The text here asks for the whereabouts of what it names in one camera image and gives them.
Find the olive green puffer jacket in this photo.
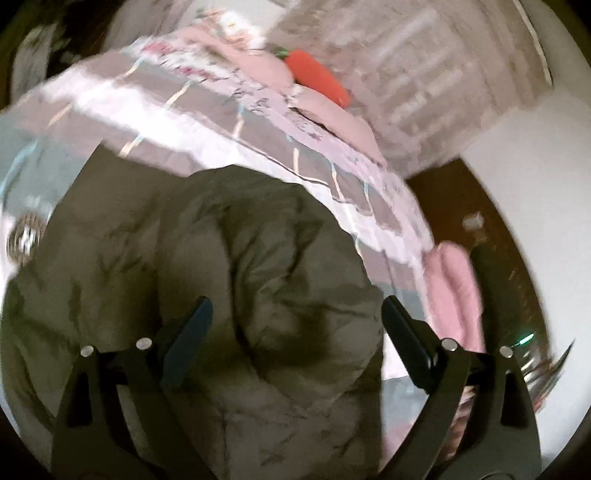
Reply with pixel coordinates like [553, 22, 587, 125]
[1, 148, 383, 479]

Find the pink folded blanket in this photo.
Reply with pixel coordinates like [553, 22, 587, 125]
[423, 241, 486, 353]

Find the dark brown wooden nightstand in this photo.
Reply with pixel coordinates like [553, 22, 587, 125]
[407, 159, 553, 368]

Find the grey white patchwork bedspread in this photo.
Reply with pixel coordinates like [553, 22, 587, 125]
[0, 27, 438, 462]

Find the grey patterned curtain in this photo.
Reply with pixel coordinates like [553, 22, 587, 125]
[267, 0, 553, 176]

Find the pink bed pillow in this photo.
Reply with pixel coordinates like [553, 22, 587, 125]
[176, 23, 386, 166]

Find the orange carrot plush pillow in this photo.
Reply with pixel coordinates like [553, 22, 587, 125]
[274, 47, 351, 109]

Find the floral patterned pillow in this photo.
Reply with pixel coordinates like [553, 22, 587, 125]
[197, 9, 267, 51]

